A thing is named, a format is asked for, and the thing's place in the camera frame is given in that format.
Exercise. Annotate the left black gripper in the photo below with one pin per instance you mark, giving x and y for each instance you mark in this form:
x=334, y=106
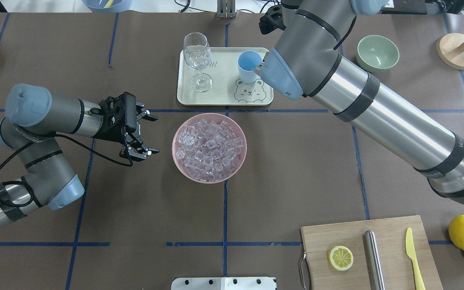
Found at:
x=108, y=131

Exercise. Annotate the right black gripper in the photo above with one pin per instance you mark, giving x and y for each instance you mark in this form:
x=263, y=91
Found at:
x=259, y=69

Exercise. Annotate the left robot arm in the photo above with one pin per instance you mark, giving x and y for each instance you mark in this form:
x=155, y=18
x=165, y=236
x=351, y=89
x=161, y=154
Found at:
x=37, y=173

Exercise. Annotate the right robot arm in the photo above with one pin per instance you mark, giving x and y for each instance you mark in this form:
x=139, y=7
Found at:
x=305, y=62

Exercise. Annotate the light blue plastic cup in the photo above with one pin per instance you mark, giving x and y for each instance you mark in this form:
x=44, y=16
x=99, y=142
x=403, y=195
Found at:
x=247, y=62

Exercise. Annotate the pile of clear ice cubes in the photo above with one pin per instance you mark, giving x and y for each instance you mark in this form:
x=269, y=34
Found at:
x=210, y=150

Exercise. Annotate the wooden cup stand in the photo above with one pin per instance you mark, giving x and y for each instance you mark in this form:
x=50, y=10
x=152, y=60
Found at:
x=450, y=46

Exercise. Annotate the pink bowl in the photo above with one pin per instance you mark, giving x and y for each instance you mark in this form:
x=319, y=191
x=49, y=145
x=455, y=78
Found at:
x=183, y=167

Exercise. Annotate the clear wine glass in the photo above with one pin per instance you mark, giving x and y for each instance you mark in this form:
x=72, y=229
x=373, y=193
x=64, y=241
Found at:
x=197, y=55

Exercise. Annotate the cream bear serving tray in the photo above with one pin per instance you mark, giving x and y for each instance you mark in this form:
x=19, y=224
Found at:
x=227, y=89

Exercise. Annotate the green ceramic bowl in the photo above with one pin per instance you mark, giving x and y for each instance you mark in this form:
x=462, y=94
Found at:
x=376, y=54

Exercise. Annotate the blue bowl with fork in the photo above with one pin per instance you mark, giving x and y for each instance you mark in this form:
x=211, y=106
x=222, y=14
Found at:
x=109, y=6

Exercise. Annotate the lemon half slice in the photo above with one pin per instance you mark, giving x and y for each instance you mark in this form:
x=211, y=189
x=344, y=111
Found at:
x=340, y=258

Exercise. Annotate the steel cylinder rod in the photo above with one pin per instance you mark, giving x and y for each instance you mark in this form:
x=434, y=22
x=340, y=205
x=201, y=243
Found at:
x=373, y=261

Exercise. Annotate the wooden cutting board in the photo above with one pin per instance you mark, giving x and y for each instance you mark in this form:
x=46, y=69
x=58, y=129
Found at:
x=397, y=270

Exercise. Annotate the yellow plastic knife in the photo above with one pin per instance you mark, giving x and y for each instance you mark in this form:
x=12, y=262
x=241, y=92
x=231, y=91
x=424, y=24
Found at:
x=411, y=253

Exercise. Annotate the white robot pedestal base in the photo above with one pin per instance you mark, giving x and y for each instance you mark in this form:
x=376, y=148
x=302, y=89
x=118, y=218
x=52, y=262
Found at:
x=225, y=283

